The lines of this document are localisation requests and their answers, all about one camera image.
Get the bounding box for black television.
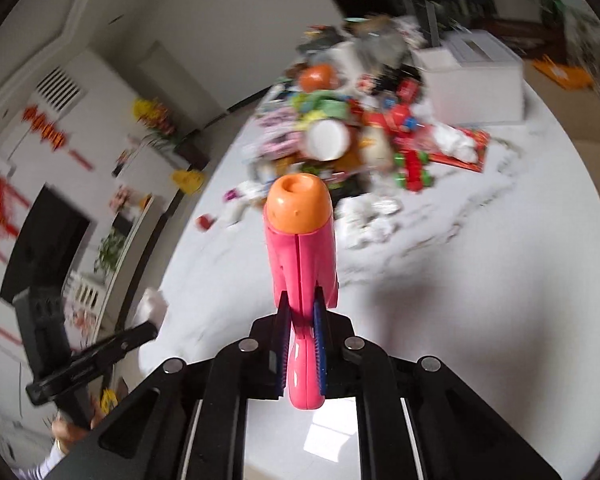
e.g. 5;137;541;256
0;185;91;306

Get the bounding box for pile of colourful wrappers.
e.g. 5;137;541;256
237;20;491;251

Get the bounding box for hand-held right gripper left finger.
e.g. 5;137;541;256
45;292;291;480

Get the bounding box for crumpled white bags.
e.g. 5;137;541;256
337;195;403;248

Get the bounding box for pink toy water gun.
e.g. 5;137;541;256
262;172;340;411

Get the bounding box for flat red packet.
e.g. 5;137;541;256
427;127;491;173

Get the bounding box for green packet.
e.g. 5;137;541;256
300;95;353;121

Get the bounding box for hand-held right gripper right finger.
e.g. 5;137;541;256
314;286;563;480

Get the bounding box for yellow flower bouquet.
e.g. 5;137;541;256
132;99;176;138

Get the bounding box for person's left forearm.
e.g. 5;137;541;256
10;449;65;480

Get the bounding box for orange ball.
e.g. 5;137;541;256
297;64;338;92

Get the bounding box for red knot wall decoration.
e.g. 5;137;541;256
0;175;31;241

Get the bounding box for red and green toy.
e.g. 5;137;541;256
392;150;438;193

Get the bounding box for wall air vent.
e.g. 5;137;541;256
35;67;83;111

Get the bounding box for person's left hand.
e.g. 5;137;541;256
50;409;107;456

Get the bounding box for floral covered sofa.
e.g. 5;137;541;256
565;5;600;106

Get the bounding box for white rectangular box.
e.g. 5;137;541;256
412;30;526;126

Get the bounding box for green potted plant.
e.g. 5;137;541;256
95;230;128;276

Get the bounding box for yellow bag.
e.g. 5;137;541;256
172;170;206;195

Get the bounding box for crumpled white tissue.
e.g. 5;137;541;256
430;122;478;163

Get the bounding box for red lantern string decoration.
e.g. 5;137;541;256
22;105;73;153

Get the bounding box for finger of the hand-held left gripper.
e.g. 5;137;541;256
72;321;159;368

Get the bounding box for orange paper bag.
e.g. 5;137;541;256
532;55;593;92

